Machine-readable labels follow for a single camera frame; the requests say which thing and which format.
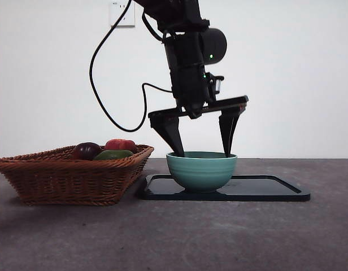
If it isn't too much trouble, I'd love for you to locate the teal ribbed bowl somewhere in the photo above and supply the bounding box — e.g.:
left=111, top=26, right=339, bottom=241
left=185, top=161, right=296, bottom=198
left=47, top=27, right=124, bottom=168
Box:
left=166, top=151, right=238, bottom=194

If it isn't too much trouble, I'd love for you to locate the red apple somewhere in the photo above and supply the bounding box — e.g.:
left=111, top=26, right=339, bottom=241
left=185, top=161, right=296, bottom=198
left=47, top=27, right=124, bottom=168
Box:
left=104, top=138, right=137, bottom=153

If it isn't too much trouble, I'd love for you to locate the green avocado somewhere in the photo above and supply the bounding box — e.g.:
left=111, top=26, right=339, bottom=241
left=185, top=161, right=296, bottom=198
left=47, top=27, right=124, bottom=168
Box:
left=92, top=149, right=134, bottom=161

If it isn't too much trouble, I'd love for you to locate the dark green rectangular tray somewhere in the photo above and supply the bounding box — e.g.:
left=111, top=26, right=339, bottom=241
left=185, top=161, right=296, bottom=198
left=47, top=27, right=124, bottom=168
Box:
left=138, top=174, right=312, bottom=202

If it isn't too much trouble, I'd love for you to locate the dark purple plum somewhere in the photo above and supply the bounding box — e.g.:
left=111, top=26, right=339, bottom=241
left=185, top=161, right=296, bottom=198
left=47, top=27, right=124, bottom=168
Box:
left=72, top=142, right=102, bottom=161

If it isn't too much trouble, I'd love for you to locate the brown wicker basket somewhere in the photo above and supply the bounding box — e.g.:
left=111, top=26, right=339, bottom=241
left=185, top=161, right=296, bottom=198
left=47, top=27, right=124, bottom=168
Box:
left=0, top=144, right=155, bottom=206

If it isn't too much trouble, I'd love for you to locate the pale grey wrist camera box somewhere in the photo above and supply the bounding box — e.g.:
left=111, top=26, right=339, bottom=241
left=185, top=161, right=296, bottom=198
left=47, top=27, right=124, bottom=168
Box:
left=209, top=72, right=225, bottom=94

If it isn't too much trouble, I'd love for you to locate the white wall socket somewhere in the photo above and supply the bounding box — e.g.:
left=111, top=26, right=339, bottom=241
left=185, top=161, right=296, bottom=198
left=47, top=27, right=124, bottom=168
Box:
left=110, top=0, right=136, bottom=28

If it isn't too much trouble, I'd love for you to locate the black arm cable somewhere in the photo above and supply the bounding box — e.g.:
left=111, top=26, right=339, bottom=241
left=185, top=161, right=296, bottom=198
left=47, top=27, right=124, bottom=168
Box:
left=89, top=0, right=173, bottom=133

